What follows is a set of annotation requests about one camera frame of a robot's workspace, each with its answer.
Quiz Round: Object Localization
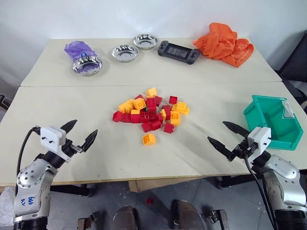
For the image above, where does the brown cardboard sheet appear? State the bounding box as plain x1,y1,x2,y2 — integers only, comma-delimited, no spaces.
128,178,200,193

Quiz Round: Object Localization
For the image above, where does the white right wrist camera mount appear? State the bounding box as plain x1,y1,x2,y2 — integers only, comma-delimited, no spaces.
247,126,272,157

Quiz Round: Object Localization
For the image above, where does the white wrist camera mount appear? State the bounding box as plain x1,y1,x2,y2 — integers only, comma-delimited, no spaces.
247,126,272,157
40,126,73,164

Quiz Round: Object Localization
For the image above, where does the black handheld game console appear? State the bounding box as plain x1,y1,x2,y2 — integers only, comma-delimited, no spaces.
157,40,201,66

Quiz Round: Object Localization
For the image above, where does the purple mesh bag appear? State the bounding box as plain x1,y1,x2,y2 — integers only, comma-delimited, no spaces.
63,40,98,63

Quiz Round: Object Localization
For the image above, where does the clear label card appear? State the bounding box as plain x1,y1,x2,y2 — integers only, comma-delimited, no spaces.
281,102,295,119

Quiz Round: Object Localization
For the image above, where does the dark brown caster foot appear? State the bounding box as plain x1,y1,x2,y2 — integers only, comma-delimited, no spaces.
203,208,228,226
77,210,102,230

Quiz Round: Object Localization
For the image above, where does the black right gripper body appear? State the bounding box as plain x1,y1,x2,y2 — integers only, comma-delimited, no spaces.
230,138,255,161

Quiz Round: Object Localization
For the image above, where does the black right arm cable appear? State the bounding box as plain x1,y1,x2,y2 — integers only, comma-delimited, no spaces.
244,153,280,230

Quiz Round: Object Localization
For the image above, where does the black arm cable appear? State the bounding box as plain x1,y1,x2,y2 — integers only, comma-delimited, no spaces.
244,153,280,230
15,126,42,192

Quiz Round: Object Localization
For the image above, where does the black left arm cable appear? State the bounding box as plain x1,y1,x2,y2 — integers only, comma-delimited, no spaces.
15,126,42,192

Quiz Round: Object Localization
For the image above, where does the dark brown rounded shape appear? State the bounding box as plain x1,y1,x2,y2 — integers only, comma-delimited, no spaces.
170,199,207,230
113,205,141,230

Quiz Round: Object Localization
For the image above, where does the steel bowl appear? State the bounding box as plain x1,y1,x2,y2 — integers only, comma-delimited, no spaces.
72,56,103,77
133,34,159,50
111,44,139,63

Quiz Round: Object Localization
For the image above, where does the black chair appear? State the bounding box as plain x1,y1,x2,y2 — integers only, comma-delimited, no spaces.
273,30,307,106

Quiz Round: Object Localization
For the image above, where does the orange mesh bag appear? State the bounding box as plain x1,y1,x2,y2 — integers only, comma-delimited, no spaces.
192,22,255,69

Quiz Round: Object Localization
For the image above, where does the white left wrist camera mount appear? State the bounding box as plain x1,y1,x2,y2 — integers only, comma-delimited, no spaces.
40,126,73,164

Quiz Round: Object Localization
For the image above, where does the green plastic bin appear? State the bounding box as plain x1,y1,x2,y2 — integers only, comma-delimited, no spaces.
243,94,304,151

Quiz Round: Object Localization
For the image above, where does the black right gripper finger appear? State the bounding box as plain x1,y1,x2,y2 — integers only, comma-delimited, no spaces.
222,121,250,139
207,136,235,163

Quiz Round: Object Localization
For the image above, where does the white plastic bag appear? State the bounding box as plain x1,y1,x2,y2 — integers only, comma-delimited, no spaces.
0,186,16,227

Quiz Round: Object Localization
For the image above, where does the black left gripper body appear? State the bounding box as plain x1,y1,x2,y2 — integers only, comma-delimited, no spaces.
62,138,83,158

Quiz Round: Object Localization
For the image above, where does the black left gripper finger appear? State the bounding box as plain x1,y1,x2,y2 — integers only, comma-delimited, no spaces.
59,119,78,133
80,129,99,153

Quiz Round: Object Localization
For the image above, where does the black table frame bar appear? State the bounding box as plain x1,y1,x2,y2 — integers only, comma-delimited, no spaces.
214,175,255,190
49,184,94,198

